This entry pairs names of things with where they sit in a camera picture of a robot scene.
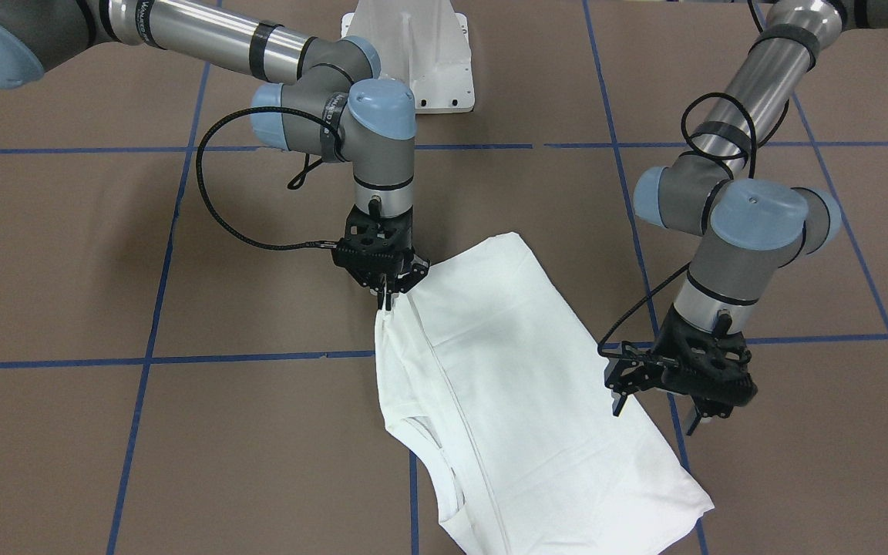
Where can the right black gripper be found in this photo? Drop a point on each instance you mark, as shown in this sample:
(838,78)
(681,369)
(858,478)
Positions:
(414,271)

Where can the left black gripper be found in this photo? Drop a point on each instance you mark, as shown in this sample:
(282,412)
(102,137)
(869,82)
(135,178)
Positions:
(630,372)

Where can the white long-sleeve printed t-shirt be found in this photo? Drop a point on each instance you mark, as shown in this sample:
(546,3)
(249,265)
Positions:
(488,376)

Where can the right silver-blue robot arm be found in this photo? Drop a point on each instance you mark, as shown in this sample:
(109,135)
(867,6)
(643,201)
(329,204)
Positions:
(325,99)

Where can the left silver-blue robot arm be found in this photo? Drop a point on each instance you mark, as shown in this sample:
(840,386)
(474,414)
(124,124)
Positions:
(748,227)

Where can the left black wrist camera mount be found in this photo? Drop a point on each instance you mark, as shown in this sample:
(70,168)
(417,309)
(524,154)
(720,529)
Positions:
(640,370)

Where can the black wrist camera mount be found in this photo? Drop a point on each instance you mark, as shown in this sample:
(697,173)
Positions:
(368,270)
(640,370)

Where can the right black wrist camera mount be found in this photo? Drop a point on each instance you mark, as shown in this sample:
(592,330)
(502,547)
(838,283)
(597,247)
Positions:
(368,270)

